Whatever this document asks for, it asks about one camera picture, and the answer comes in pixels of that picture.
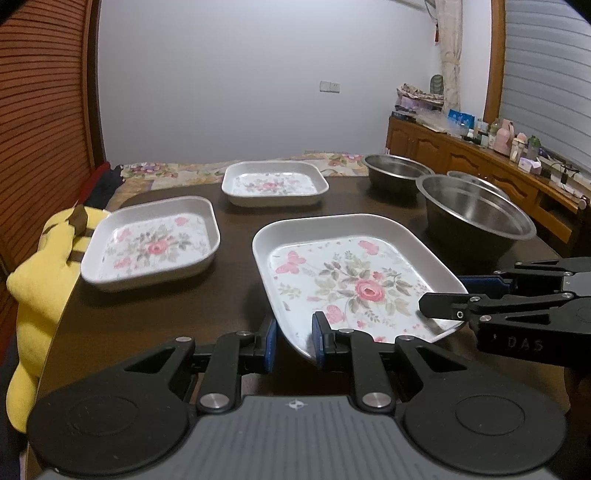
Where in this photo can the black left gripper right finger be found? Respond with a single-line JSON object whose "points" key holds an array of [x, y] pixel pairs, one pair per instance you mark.
{"points": [[355, 354]]}

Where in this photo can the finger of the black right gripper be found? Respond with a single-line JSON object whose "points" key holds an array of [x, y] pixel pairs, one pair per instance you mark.
{"points": [[568, 275], [463, 306]]}

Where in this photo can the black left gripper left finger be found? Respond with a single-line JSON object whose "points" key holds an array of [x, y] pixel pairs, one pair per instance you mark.
{"points": [[224, 363]]}

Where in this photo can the large steel bowl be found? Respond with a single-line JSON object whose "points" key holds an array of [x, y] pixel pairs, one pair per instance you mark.
{"points": [[470, 221]]}

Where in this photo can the large floral square plate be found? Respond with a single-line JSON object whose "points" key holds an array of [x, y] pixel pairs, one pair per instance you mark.
{"points": [[363, 271]]}

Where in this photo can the wooden sideboard cabinet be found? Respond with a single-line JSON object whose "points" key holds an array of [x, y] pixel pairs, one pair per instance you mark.
{"points": [[565, 216]]}

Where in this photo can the small steel bowl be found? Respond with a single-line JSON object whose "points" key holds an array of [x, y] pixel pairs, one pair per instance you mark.
{"points": [[478, 181]]}

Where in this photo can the pink bottle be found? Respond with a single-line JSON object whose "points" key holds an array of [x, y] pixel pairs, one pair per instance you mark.
{"points": [[504, 138]]}

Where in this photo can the far steel bowl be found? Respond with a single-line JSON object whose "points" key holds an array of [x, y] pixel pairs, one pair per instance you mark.
{"points": [[395, 173]]}

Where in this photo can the blue box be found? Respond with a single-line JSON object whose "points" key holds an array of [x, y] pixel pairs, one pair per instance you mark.
{"points": [[464, 121]]}

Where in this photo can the grey window blind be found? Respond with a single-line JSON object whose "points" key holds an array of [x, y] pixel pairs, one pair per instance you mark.
{"points": [[546, 85]]}

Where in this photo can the floral bed blanket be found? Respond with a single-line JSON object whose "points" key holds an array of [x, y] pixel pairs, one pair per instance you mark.
{"points": [[148, 176]]}

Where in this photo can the yellow plush toy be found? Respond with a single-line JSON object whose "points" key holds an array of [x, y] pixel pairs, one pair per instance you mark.
{"points": [[42, 285]]}

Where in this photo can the stack of folded cloths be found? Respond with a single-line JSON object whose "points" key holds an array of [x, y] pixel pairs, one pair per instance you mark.
{"points": [[412, 99]]}

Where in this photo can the wooden slatted wardrobe door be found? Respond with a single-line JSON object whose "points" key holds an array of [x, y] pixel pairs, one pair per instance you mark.
{"points": [[51, 138]]}

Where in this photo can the beige curtain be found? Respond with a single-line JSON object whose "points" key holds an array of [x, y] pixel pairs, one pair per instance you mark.
{"points": [[450, 23]]}

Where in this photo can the white wall switch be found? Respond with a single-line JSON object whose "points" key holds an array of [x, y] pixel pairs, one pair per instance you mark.
{"points": [[329, 87]]}

